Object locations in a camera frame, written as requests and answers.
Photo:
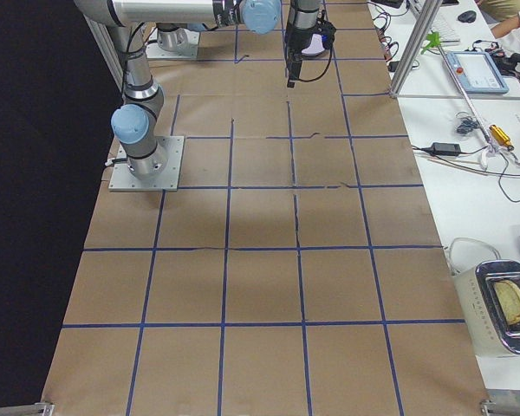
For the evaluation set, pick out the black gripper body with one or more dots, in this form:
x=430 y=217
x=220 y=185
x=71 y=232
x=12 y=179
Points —
x=294 y=42

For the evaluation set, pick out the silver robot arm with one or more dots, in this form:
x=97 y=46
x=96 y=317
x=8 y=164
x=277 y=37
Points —
x=132 y=34
x=179 y=38

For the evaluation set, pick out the lilac plate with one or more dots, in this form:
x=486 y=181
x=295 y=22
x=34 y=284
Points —
x=315 y=47

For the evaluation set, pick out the green clip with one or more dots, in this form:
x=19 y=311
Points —
x=433 y=42

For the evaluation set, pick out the long metal rod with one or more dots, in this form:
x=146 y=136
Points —
x=463 y=91

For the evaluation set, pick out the black power adapter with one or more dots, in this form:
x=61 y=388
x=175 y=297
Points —
x=445 y=149

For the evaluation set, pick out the black computer mouse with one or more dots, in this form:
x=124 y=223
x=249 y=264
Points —
x=468 y=16

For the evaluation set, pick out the blue teach pendant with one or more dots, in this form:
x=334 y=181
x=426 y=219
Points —
x=476 y=72

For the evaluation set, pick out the brown paper table cover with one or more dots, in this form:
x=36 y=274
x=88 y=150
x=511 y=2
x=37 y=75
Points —
x=297 y=270

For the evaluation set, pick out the yellow tool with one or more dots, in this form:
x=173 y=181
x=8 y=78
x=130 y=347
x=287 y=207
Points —
x=501 y=137

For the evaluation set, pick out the cream toaster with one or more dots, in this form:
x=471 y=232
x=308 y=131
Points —
x=490 y=334

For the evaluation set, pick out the toast slice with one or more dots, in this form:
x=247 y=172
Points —
x=508 y=295

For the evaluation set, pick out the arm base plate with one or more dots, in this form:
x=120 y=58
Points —
x=160 y=171
x=153 y=52

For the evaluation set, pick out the aluminium frame post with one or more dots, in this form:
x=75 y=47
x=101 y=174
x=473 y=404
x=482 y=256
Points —
x=420 y=30

